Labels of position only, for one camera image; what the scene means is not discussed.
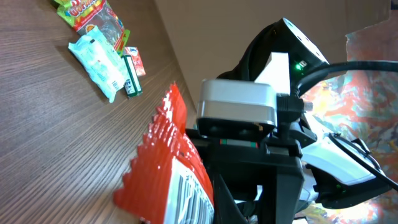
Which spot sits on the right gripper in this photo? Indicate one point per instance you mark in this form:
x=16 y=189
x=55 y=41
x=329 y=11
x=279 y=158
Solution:
x=270 y=176

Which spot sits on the colourful painted backdrop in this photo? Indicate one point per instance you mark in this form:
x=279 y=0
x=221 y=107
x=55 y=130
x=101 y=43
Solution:
x=363 y=104

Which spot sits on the beige cardboard board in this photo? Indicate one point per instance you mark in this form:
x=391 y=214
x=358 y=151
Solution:
x=209 y=37

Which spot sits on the light blue white packet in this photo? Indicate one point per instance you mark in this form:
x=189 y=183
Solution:
x=103 y=64

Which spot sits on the green candy bag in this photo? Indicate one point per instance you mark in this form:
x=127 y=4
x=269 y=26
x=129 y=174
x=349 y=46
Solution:
x=84 y=15

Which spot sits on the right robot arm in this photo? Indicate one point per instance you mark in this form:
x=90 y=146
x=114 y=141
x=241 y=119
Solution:
x=338 y=172

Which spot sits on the red snack bar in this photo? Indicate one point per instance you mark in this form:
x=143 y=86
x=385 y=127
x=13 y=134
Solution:
x=167 y=182

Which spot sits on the small orange white packet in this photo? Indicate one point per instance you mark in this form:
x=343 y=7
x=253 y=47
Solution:
x=136 y=59

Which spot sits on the green white boxed item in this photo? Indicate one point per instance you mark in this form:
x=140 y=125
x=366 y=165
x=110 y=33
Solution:
x=132 y=85

